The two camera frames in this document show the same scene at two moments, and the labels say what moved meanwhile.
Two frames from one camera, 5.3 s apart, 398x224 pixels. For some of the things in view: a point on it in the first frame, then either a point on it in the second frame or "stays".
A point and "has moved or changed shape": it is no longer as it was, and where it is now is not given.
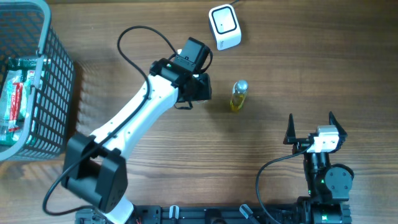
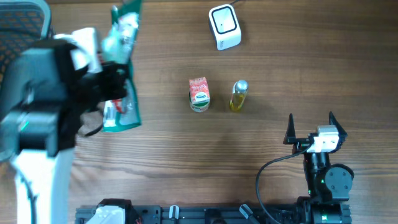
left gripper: x=198 y=88 → x=108 y=75
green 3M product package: x=16 y=89 has moved or changed shape
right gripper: x=301 y=144 stays
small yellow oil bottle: x=240 y=90 stays
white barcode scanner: x=225 y=26 stays
